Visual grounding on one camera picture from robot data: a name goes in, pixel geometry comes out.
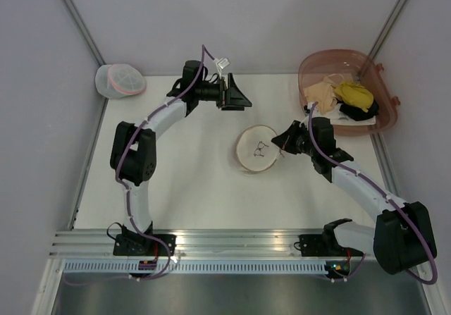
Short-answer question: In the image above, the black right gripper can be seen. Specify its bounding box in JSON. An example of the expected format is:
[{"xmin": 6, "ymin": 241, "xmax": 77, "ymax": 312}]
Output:
[{"xmin": 272, "ymin": 120, "xmax": 318, "ymax": 156}]

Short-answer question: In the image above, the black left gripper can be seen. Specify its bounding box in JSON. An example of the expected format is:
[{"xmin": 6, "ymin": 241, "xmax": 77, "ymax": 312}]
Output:
[{"xmin": 196, "ymin": 75, "xmax": 252, "ymax": 112}]

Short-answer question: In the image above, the beige round mesh laundry bag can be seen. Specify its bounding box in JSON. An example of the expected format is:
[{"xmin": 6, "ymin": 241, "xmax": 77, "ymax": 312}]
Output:
[{"xmin": 233, "ymin": 125, "xmax": 280, "ymax": 174}]

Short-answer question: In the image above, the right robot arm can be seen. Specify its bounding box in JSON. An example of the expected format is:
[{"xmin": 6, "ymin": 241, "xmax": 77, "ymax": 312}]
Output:
[{"xmin": 271, "ymin": 117, "xmax": 438, "ymax": 285}]

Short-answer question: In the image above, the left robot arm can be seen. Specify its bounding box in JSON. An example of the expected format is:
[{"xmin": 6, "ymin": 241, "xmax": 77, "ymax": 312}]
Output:
[{"xmin": 110, "ymin": 61, "xmax": 252, "ymax": 256}]

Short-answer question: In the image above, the beige bra in basket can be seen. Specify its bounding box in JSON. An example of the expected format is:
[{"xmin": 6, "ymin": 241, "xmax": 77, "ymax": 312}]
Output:
[{"xmin": 303, "ymin": 73, "xmax": 346, "ymax": 114}]

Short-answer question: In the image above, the white pink-trimmed mesh laundry bag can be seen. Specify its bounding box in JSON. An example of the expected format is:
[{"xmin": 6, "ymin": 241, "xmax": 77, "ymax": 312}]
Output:
[{"xmin": 94, "ymin": 63, "xmax": 147, "ymax": 99}]

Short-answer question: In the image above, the white garment in basket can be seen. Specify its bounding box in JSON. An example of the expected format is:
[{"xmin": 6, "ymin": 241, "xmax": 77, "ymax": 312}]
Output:
[{"xmin": 323, "ymin": 104, "xmax": 376, "ymax": 126}]

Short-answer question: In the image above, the black garment in basket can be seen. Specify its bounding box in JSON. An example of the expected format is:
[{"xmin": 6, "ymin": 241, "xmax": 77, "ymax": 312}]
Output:
[{"xmin": 340, "ymin": 100, "xmax": 379, "ymax": 121}]

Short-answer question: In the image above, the yellow garment in basket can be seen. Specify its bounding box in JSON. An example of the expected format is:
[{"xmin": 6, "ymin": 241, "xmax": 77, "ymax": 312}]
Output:
[{"xmin": 334, "ymin": 82, "xmax": 374, "ymax": 112}]

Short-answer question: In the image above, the translucent pink plastic basket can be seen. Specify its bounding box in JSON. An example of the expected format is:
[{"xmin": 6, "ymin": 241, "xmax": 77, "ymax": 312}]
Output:
[{"xmin": 298, "ymin": 49, "xmax": 400, "ymax": 137}]

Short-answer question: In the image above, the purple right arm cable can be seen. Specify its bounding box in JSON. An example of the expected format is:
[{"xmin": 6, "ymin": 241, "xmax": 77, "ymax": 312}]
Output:
[{"xmin": 306, "ymin": 101, "xmax": 440, "ymax": 285}]

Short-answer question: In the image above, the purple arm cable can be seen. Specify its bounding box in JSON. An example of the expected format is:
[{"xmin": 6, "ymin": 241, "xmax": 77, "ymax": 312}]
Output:
[
  {"xmin": 306, "ymin": 101, "xmax": 440, "ymax": 285},
  {"xmin": 61, "ymin": 44, "xmax": 219, "ymax": 288}
]

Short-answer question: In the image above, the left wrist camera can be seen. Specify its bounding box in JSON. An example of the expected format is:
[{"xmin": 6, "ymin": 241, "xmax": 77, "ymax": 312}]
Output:
[{"xmin": 214, "ymin": 58, "xmax": 230, "ymax": 73}]

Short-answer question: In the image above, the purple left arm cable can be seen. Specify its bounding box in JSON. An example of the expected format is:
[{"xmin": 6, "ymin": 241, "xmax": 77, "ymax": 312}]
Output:
[{"xmin": 61, "ymin": 44, "xmax": 219, "ymax": 288}]

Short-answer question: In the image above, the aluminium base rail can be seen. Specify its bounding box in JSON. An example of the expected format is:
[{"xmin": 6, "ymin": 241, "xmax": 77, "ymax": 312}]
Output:
[{"xmin": 49, "ymin": 228, "xmax": 321, "ymax": 260}]

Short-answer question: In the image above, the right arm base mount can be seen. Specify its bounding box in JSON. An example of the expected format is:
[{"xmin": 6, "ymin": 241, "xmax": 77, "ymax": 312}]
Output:
[{"xmin": 293, "ymin": 218, "xmax": 351, "ymax": 257}]

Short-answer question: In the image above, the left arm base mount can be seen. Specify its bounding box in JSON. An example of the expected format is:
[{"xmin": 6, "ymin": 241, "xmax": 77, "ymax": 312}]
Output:
[{"xmin": 106, "ymin": 222, "xmax": 176, "ymax": 257}]

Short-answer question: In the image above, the left aluminium frame post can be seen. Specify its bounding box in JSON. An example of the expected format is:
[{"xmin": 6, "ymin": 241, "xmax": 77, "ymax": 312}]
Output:
[{"xmin": 60, "ymin": 0, "xmax": 105, "ymax": 67}]

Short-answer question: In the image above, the aluminium frame post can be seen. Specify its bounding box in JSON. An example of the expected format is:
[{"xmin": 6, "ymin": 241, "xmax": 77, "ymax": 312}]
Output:
[
  {"xmin": 368, "ymin": 0, "xmax": 410, "ymax": 60},
  {"xmin": 60, "ymin": 0, "xmax": 105, "ymax": 67}
]

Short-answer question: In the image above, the right aluminium frame post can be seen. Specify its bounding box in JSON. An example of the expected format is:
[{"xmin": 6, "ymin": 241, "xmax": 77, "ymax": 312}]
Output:
[{"xmin": 368, "ymin": 0, "xmax": 410, "ymax": 60}]

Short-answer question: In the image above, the white slotted cable duct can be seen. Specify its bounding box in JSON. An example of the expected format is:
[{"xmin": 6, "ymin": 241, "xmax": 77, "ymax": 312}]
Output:
[{"xmin": 63, "ymin": 259, "xmax": 327, "ymax": 275}]

